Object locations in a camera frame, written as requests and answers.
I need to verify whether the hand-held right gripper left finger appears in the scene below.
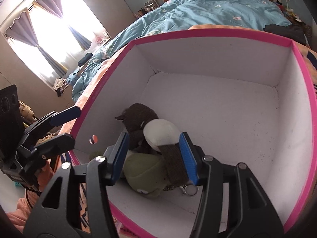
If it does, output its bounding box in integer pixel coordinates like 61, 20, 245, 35
23, 132, 130, 238

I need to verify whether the pale green plush toy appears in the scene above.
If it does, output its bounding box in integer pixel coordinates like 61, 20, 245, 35
122, 152, 171, 199

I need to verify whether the person's left forearm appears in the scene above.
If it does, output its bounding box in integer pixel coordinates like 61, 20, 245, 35
6, 160, 55, 231

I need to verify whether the purple curtain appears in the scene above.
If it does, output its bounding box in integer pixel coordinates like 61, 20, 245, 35
33, 0, 92, 51
5, 12, 68, 76

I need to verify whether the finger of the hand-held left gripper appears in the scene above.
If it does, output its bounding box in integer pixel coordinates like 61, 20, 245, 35
17, 133, 75, 164
23, 105, 82, 142

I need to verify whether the beige quilted bag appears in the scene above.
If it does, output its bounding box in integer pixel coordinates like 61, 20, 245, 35
18, 100, 37, 124

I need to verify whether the pile of light clothes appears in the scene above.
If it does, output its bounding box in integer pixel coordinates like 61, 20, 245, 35
53, 78, 68, 97

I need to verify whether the black bag on bed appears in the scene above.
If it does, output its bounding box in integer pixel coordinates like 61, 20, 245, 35
264, 23, 311, 46

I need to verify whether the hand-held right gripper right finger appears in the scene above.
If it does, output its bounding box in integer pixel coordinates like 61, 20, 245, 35
179, 132, 285, 238

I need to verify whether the brown knitted plush toy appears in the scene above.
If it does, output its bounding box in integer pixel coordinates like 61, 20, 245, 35
115, 103, 159, 154

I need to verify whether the window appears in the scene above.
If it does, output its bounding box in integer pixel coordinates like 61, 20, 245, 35
5, 0, 111, 92

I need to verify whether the white plush toy brown scarf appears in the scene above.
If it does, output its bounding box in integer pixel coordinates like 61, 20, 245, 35
143, 118, 191, 187

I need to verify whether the blue floral duvet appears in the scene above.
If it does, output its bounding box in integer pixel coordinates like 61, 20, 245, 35
66, 0, 293, 102

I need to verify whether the metal key ring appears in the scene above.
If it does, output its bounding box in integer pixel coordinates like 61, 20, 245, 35
181, 185, 199, 197

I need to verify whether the pink cardboard box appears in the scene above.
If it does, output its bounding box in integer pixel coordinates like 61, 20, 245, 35
68, 28, 313, 233

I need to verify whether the cluttered nightstand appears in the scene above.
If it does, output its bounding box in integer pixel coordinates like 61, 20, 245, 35
275, 1, 305, 24
134, 0, 165, 18

